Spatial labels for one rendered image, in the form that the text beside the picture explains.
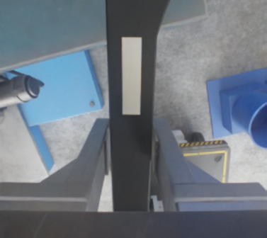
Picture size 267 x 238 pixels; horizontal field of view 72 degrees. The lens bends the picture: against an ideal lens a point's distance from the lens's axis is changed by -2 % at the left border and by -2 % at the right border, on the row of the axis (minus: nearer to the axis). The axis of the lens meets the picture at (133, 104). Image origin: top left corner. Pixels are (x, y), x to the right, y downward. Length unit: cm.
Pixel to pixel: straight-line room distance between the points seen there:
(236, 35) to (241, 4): 18
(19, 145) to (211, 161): 122
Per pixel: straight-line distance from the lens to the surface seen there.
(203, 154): 117
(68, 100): 124
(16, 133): 143
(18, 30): 22
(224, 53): 139
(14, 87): 87
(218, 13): 138
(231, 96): 129
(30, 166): 152
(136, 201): 17
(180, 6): 20
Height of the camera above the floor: 125
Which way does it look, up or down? 73 degrees down
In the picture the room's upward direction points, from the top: 178 degrees clockwise
